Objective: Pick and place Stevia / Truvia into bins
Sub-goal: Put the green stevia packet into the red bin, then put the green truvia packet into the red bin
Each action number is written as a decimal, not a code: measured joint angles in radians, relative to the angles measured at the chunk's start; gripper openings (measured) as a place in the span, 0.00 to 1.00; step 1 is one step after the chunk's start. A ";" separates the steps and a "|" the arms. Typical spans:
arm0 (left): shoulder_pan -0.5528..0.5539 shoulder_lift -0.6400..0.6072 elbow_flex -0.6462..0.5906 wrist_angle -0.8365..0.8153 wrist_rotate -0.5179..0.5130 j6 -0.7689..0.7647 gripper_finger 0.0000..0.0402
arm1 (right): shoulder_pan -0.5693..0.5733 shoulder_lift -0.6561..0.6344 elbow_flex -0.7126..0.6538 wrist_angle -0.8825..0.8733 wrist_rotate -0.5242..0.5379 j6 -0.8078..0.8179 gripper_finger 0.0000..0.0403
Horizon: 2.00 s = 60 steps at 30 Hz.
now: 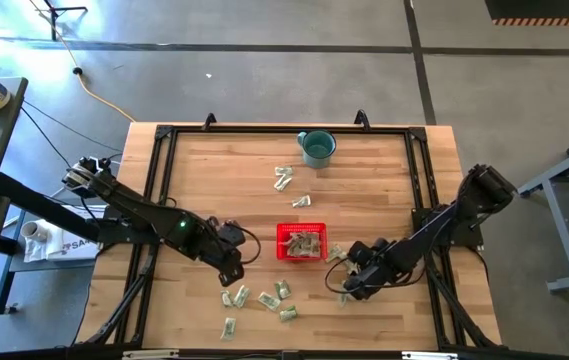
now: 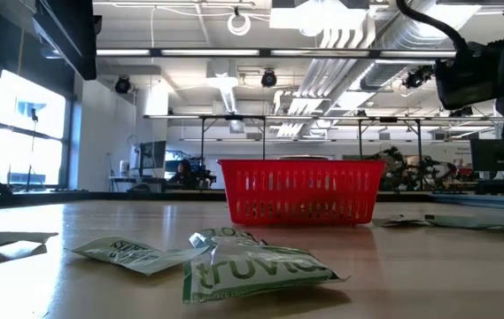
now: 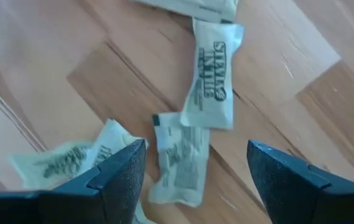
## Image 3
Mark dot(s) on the white Stevia sweetener packet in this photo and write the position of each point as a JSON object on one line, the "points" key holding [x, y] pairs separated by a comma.
{"points": [[211, 77]]}

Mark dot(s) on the white green sweetener packet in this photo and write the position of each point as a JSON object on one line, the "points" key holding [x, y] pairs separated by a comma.
{"points": [[64, 161], [179, 161], [195, 7]]}

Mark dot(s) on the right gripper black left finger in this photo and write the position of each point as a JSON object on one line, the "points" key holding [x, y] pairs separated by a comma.
{"points": [[71, 205]]}

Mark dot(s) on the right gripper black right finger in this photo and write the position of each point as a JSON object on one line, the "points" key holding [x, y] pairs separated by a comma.
{"points": [[304, 199]]}

